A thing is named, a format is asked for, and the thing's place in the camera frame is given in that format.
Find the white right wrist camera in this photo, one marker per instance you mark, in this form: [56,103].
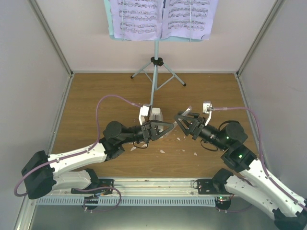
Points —
[207,108]

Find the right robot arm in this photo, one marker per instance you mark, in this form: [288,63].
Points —
[246,175]

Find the light blue music stand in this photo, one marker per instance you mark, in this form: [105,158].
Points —
[153,79]

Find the white sheet music pages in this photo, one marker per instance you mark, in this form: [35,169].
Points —
[163,19]

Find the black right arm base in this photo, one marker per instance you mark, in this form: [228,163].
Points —
[204,187]

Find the white metronome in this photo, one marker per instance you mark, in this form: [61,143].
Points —
[156,114]

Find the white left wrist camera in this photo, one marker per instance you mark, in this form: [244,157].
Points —
[145,111]

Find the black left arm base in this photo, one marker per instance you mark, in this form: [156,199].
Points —
[103,187]

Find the aluminium front rail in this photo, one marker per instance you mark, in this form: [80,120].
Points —
[158,186]

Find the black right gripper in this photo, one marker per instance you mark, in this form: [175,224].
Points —
[194,128]

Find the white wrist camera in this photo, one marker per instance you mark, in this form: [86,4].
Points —
[207,108]
[145,111]

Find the clear plastic metronome cover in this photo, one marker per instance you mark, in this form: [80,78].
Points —
[186,112]

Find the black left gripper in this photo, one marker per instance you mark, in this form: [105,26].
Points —
[150,130]

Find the slotted grey cable duct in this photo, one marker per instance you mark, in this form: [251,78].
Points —
[129,201]

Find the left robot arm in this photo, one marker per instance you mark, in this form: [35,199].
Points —
[44,173]

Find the white debris pile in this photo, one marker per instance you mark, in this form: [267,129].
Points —
[169,146]

